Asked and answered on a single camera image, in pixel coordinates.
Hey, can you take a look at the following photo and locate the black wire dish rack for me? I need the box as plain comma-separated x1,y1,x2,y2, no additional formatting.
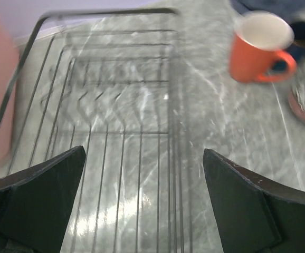
0,7,193,252

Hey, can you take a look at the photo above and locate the orange ceramic mug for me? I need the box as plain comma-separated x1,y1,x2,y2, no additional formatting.
228,11,297,83

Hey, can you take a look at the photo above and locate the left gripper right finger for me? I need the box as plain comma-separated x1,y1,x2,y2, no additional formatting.
203,149,305,252

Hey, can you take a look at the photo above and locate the grey-blue crumpled cloth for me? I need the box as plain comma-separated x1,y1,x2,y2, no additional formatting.
230,0,305,23

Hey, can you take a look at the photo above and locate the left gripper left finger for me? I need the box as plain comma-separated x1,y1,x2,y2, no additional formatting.
0,146,86,252

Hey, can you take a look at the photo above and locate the blue ceramic mug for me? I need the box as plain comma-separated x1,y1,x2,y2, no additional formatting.
287,20,305,63

